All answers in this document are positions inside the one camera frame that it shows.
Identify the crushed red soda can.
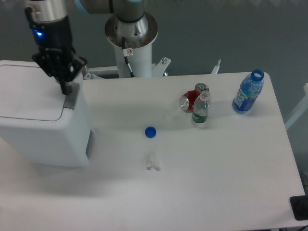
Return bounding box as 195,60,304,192
180,83,209,113

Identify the white frame at right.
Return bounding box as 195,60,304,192
284,83,308,130

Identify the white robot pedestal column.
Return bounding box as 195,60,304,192
114,45,152,78

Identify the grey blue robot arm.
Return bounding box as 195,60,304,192
25,0,158,95

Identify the blue bottle cap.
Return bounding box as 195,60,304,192
144,126,156,139

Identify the blue plastic drink bottle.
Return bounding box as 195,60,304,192
232,69,264,114

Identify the white pedestal foot bracket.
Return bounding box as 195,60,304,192
82,57,171,80

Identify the white trash can lid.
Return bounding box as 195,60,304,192
0,60,73,121

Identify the white trash can body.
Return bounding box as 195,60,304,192
0,74,94,167

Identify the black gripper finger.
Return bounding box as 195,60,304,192
32,48,60,81
56,50,87,94

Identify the clear green label bottle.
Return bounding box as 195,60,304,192
192,90,211,124

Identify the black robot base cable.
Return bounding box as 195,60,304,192
121,36,137,78

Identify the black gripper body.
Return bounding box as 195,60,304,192
28,15,74,57

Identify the black device at edge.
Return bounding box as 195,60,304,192
289,195,308,221

